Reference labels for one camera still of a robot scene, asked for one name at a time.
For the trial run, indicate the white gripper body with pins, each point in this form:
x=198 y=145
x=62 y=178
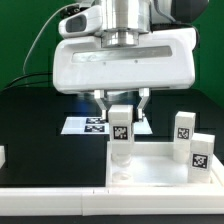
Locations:
x=113 y=47

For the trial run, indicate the white fence wall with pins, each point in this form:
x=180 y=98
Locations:
x=111 y=201
x=2 y=156

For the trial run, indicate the white left fence wall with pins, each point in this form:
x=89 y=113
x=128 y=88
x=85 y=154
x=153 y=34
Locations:
x=2 y=156

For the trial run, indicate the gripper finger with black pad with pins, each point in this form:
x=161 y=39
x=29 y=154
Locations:
x=144 y=94
x=99 y=96

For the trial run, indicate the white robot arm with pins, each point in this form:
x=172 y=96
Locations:
x=182 y=12

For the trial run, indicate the black camera on stand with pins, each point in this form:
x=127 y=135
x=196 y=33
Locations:
x=72 y=10

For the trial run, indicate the white front fence wall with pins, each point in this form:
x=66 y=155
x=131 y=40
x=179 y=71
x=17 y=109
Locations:
x=111 y=201

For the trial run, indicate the white sheet with markers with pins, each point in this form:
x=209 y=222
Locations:
x=95 y=125

